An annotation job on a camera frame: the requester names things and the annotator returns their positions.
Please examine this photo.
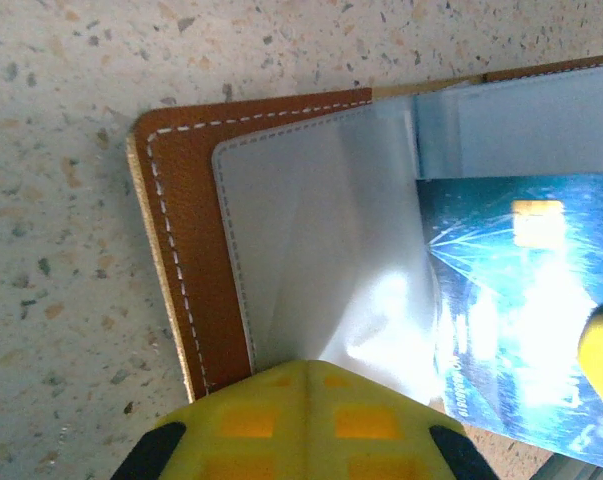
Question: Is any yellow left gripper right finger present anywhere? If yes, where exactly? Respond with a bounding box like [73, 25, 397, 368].
[308, 359, 500, 480]

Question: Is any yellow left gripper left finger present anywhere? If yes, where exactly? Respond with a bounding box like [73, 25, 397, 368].
[111, 359, 310, 480]

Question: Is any aluminium front rail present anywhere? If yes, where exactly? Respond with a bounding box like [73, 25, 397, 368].
[530, 447, 603, 480]

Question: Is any blue starburst credit card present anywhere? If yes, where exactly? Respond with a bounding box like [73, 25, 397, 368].
[415, 170, 603, 472]

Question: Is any brown leather card holder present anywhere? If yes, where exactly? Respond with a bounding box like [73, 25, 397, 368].
[125, 52, 603, 404]

